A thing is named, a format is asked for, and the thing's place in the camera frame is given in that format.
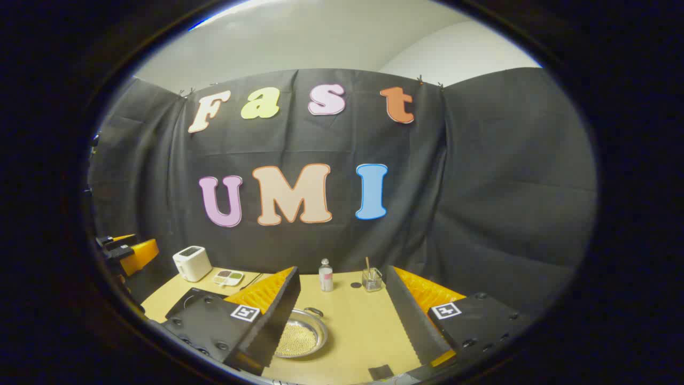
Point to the black tape piece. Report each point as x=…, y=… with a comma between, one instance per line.
x=381, y=372

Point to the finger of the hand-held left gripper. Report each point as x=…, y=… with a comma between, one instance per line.
x=109, y=241
x=140, y=254

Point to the white divided bean dish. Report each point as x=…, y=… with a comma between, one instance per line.
x=228, y=277

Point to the steel pot with beans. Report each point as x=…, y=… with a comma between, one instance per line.
x=302, y=337

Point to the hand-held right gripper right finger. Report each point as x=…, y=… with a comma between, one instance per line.
x=409, y=321

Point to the thin wooden stick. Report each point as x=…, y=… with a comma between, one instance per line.
x=368, y=266

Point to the clear glass jar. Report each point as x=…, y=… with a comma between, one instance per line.
x=372, y=281

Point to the white toaster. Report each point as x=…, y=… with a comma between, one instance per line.
x=191, y=263

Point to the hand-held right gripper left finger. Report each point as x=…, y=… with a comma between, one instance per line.
x=278, y=315

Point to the clear plastic bottle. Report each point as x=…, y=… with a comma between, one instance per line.
x=326, y=278

